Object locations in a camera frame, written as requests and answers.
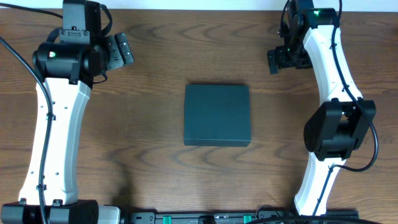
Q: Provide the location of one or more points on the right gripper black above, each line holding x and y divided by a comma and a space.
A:
282, 63

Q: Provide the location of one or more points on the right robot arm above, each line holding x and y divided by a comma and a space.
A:
341, 133

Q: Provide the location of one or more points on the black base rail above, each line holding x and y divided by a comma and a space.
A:
152, 217

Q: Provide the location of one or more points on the black gift box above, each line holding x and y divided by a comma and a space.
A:
217, 115

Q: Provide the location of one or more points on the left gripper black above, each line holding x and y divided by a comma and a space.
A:
118, 50

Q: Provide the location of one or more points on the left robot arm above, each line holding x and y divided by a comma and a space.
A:
65, 67

